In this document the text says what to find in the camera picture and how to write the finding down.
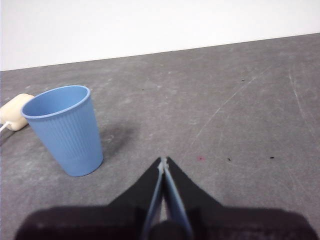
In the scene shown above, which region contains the sponge cup brush grey handle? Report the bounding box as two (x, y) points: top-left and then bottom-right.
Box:
(0, 93), (35, 134)

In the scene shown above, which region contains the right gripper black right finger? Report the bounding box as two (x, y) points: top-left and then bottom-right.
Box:
(163, 156), (320, 240)

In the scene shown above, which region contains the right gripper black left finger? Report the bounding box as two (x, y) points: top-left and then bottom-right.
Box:
(14, 156), (165, 240)

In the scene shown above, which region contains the blue ribbed plastic cup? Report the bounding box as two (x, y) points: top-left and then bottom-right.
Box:
(20, 84), (104, 178)

